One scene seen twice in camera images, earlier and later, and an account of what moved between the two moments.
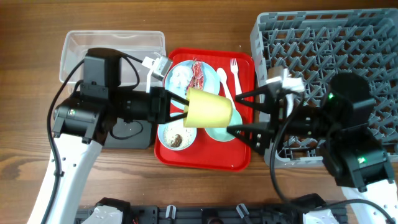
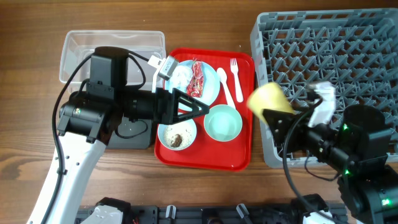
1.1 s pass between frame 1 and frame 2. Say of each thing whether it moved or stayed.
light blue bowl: stayed
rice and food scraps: stayed
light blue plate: stayed
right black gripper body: moved
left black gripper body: stayed
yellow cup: moved
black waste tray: stayed
